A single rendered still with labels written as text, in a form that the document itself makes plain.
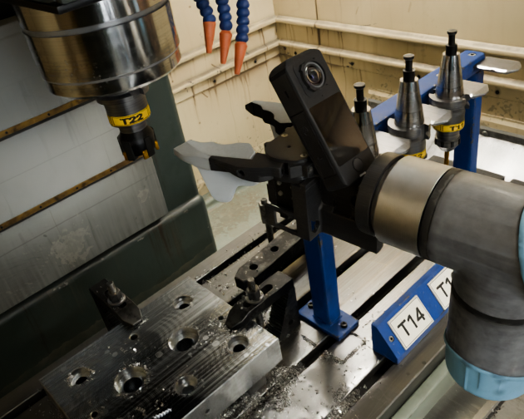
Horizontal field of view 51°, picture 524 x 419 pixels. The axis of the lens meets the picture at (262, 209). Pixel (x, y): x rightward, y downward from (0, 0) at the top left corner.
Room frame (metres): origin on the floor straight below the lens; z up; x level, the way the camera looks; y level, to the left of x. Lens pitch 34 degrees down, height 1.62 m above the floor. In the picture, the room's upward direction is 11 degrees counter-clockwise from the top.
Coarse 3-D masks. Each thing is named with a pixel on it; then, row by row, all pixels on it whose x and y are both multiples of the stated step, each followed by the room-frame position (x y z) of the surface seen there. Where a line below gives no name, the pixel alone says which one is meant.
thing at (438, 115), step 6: (426, 108) 0.79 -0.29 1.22; (432, 108) 0.79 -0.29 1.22; (438, 108) 0.78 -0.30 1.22; (426, 114) 0.77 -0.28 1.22; (432, 114) 0.77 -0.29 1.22; (438, 114) 0.76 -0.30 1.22; (444, 114) 0.76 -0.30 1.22; (450, 114) 0.76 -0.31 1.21; (432, 120) 0.75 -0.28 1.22; (438, 120) 0.74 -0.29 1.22; (444, 120) 0.74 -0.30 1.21; (450, 120) 0.75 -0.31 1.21
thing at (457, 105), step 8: (464, 88) 0.82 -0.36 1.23; (432, 96) 0.81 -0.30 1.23; (464, 96) 0.79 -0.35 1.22; (432, 104) 0.80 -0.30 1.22; (440, 104) 0.78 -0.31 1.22; (448, 104) 0.78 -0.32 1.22; (456, 104) 0.77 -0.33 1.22; (464, 104) 0.78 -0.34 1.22; (456, 112) 0.77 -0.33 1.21; (464, 112) 0.78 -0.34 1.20
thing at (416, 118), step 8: (400, 80) 0.74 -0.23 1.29; (416, 80) 0.73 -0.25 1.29; (400, 88) 0.74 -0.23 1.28; (408, 88) 0.73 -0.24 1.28; (416, 88) 0.73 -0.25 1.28; (400, 96) 0.73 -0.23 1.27; (408, 96) 0.72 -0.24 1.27; (416, 96) 0.72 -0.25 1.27; (400, 104) 0.73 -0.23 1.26; (408, 104) 0.72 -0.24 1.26; (416, 104) 0.72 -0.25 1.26; (400, 112) 0.73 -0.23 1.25; (408, 112) 0.72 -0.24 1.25; (416, 112) 0.72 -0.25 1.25; (400, 120) 0.73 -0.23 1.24; (408, 120) 0.72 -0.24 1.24; (416, 120) 0.72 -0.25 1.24
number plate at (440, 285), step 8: (440, 272) 0.69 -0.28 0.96; (448, 272) 0.69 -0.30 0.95; (432, 280) 0.67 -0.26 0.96; (440, 280) 0.68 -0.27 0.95; (448, 280) 0.68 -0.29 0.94; (432, 288) 0.66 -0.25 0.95; (440, 288) 0.67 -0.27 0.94; (448, 288) 0.67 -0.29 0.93; (440, 296) 0.66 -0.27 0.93; (448, 296) 0.66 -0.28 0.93; (440, 304) 0.65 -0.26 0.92; (448, 304) 0.65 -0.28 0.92
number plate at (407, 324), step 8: (416, 296) 0.64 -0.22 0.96; (408, 304) 0.63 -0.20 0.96; (416, 304) 0.63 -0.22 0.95; (400, 312) 0.62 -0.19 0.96; (408, 312) 0.62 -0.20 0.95; (416, 312) 0.62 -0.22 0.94; (424, 312) 0.63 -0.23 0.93; (392, 320) 0.60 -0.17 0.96; (400, 320) 0.61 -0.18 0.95; (408, 320) 0.61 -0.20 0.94; (416, 320) 0.61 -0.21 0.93; (424, 320) 0.62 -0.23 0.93; (432, 320) 0.62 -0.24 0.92; (392, 328) 0.59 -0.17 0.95; (400, 328) 0.60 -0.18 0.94; (408, 328) 0.60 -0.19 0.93; (416, 328) 0.60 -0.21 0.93; (424, 328) 0.61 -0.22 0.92; (400, 336) 0.59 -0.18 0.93; (408, 336) 0.59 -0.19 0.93; (416, 336) 0.59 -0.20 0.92; (408, 344) 0.58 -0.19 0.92
